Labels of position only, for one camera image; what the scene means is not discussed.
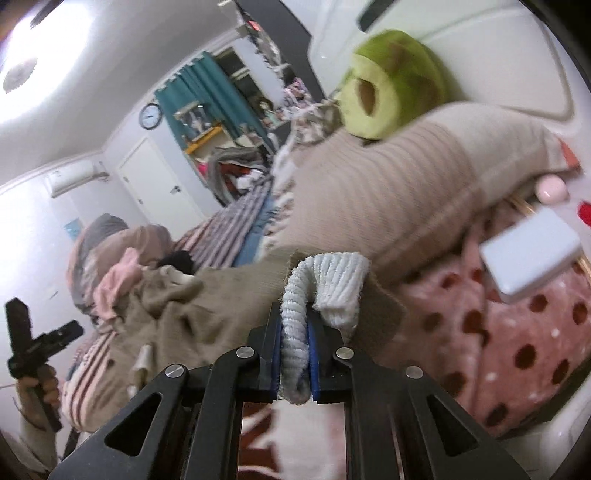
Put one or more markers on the green plush toy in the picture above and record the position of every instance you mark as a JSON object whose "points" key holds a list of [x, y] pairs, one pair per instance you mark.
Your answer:
{"points": [[392, 83]]}

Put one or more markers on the person's left hand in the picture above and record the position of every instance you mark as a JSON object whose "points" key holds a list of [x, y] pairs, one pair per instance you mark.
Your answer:
{"points": [[50, 390]]}

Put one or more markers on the person's left forearm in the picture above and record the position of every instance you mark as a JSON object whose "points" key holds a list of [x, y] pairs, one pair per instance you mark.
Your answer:
{"points": [[25, 443]]}

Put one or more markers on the striped bed sheet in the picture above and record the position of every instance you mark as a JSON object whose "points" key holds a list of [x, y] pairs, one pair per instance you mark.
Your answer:
{"points": [[231, 235]]}

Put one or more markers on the pink striped blanket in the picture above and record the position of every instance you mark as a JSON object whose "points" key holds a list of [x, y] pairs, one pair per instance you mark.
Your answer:
{"points": [[92, 374]]}

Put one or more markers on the round wall clock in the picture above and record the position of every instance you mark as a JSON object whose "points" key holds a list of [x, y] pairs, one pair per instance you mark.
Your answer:
{"points": [[150, 115]]}

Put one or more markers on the pink and grey clothes pile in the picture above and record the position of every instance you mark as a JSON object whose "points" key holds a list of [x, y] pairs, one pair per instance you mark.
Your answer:
{"points": [[111, 244]]}

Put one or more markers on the khaki cloth garment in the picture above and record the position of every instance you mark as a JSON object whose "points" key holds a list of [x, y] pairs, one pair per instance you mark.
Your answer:
{"points": [[203, 314]]}

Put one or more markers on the white door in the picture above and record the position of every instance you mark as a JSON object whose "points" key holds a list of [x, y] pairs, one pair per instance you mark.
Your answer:
{"points": [[157, 180]]}

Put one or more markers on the pink cloth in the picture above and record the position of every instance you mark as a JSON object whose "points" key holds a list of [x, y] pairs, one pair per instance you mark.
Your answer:
{"points": [[115, 286]]}

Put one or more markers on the round ceiling light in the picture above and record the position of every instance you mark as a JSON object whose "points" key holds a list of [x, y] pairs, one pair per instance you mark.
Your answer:
{"points": [[21, 76]]}

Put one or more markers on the white bed headboard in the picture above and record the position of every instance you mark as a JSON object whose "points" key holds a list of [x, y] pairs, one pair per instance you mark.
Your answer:
{"points": [[485, 55]]}

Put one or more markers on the beige striped pillow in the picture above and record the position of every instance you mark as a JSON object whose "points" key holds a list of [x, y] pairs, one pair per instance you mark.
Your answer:
{"points": [[392, 194]]}

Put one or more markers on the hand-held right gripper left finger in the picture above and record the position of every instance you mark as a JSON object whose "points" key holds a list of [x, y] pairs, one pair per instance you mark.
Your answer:
{"points": [[275, 355]]}

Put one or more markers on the yellow shelf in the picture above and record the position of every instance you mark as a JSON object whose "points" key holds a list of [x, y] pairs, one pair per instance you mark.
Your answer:
{"points": [[203, 138]]}

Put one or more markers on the pink round object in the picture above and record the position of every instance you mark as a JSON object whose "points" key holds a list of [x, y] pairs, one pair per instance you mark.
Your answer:
{"points": [[551, 189]]}

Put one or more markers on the white ribbed sock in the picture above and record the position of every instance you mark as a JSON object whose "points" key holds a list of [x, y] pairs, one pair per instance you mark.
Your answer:
{"points": [[323, 281]]}

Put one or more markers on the pink polka dot blanket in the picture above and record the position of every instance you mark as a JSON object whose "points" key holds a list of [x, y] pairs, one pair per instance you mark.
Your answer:
{"points": [[508, 350]]}

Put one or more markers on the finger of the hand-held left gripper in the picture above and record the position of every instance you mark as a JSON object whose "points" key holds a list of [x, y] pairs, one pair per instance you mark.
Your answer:
{"points": [[64, 334]]}

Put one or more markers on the black fluffy item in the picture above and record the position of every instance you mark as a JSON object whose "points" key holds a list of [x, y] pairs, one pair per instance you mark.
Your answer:
{"points": [[178, 261]]}

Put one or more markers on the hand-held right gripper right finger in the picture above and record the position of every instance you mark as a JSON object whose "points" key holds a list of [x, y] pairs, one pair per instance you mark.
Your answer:
{"points": [[316, 367]]}

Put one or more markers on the white rectangular box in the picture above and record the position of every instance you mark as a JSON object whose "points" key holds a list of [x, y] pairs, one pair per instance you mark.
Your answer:
{"points": [[531, 258]]}

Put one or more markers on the white air conditioner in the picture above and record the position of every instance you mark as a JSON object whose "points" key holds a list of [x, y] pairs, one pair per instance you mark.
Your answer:
{"points": [[76, 177]]}

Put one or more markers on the teal curtain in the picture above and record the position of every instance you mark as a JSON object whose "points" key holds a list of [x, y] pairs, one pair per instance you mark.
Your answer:
{"points": [[217, 101]]}

